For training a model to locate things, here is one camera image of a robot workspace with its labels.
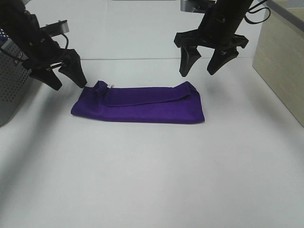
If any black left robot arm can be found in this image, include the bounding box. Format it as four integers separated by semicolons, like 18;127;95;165
0;0;87;90

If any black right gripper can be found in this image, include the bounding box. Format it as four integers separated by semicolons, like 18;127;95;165
174;29;249;77

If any purple microfiber towel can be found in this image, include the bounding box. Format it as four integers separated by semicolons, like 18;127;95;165
71;81;205;124

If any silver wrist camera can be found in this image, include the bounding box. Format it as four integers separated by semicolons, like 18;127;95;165
40;20;69;37
180;0;214;12

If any beige storage box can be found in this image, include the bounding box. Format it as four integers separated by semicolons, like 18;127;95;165
253;0;304;125

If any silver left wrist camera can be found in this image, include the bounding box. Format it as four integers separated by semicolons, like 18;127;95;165
40;20;69;37

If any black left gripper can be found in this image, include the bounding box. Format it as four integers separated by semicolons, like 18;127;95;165
22;35;87;91

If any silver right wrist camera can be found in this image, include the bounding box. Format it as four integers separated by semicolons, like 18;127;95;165
180;0;214;12

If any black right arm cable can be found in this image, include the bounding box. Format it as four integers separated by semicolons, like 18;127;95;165
244;0;272;25

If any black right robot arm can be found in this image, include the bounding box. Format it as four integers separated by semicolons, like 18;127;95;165
174;0;252;77

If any grey perforated laundry basket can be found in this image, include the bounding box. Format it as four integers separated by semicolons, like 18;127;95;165
0;29;32;126

